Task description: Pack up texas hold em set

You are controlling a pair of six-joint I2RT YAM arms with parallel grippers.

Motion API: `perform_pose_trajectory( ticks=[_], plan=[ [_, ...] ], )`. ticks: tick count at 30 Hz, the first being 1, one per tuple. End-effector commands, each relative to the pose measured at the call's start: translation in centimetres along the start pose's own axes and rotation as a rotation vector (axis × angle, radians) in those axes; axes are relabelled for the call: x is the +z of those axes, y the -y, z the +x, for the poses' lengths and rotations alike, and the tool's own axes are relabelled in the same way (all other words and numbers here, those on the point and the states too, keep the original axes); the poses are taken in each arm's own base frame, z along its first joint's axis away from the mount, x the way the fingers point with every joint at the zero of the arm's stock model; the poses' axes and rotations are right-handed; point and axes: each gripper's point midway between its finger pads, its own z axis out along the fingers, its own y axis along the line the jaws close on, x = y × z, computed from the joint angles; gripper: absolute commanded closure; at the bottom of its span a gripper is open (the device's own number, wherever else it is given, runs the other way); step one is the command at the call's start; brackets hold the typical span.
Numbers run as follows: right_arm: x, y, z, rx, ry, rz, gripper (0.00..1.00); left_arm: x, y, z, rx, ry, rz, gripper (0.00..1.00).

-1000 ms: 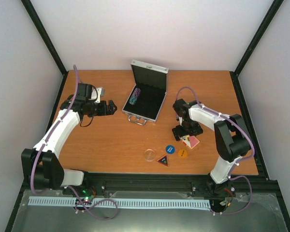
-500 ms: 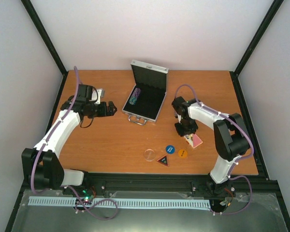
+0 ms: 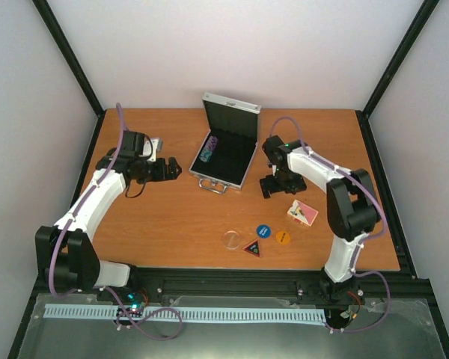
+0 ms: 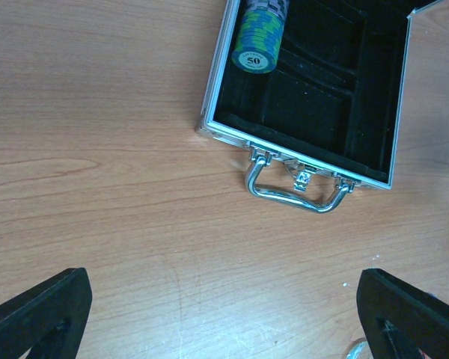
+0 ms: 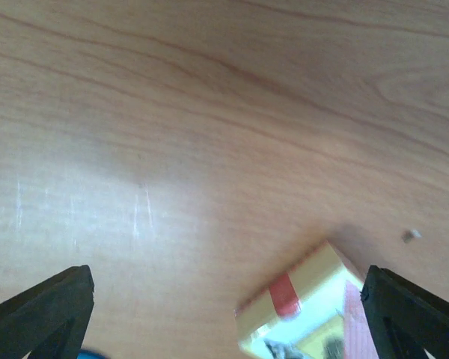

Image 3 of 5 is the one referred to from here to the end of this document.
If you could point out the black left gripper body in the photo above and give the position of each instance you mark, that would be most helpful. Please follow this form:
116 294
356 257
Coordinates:
147 175

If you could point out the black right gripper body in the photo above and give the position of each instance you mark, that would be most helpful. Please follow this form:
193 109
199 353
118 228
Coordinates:
284 181

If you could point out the pink playing card deck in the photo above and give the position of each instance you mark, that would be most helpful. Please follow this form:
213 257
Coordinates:
302 213

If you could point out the aluminium poker case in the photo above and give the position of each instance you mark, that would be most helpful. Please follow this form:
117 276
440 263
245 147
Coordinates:
236 124

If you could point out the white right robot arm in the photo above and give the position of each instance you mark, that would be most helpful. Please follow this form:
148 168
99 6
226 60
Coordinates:
351 205

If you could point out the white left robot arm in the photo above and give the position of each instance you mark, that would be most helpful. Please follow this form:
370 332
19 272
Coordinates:
66 257

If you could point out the blue round token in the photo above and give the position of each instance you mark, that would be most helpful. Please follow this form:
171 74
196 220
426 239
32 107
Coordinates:
263 231

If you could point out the orange round token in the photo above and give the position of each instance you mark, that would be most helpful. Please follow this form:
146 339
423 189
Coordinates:
282 237

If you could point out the black red triangle token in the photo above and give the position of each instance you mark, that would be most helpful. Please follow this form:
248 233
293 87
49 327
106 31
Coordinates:
253 248

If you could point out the purple poker chip stack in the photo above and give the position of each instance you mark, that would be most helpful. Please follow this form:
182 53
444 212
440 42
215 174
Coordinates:
208 149

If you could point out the clear round disc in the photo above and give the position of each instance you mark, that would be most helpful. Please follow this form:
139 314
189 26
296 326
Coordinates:
231 240

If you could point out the black aluminium frame rail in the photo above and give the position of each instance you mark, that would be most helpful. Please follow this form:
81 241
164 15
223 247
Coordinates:
300 286

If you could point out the white cable duct strip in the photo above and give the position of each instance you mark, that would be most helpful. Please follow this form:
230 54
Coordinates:
201 315

